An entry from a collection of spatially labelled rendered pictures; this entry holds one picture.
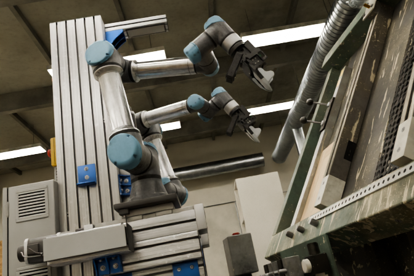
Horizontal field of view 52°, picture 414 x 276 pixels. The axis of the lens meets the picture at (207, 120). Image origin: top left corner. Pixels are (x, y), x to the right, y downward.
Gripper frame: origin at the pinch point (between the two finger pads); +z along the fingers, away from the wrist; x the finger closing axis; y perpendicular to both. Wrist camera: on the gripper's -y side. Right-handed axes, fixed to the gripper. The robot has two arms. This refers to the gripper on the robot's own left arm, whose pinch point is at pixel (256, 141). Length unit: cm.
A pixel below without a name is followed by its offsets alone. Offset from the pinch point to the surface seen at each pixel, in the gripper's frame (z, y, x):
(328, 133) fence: 19.8, 29.6, -2.5
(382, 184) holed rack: 50, -6, -87
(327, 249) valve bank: 56, -21, -53
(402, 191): 54, -8, -98
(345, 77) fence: 2, 61, 2
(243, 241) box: 32.9, -36.2, 4.9
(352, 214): 52, -13, -72
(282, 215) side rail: 35.1, -11.7, 15.8
